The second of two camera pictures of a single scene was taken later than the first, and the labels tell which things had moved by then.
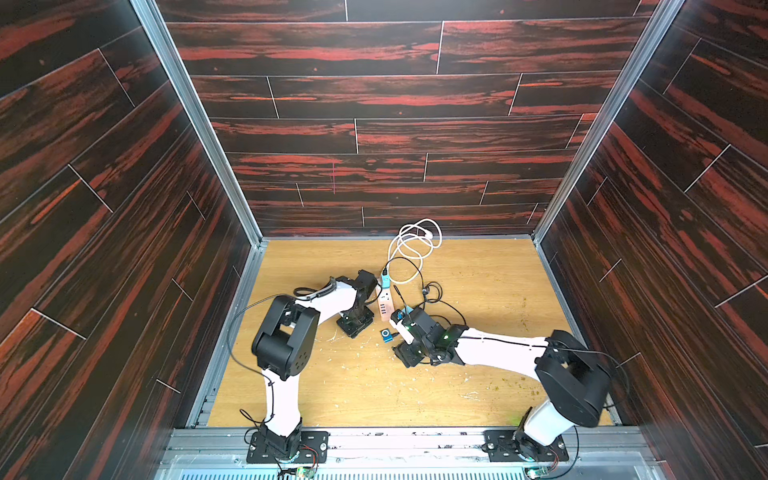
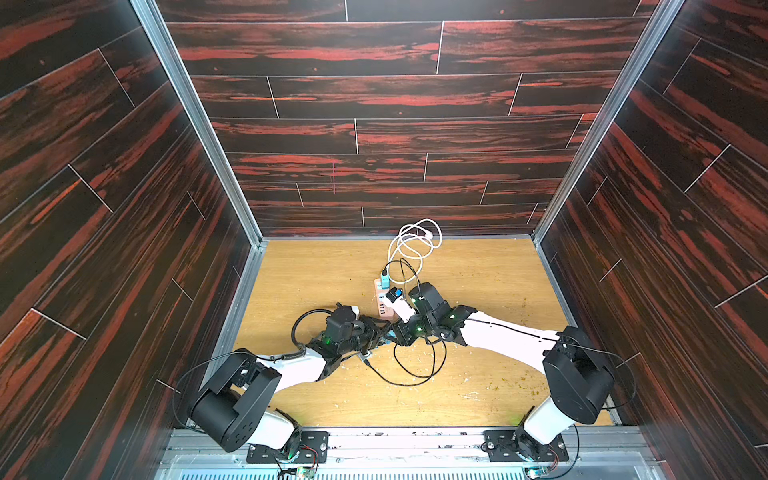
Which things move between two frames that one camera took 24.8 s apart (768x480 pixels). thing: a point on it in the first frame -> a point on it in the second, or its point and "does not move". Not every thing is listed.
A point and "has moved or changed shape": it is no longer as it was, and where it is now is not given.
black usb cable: [433, 291] has moved or changed shape
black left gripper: [354, 332] -> [372, 333]
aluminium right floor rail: [612, 414] does not move
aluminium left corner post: [203, 118] does not move
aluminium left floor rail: [205, 406] does not move
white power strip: [385, 303] does not move
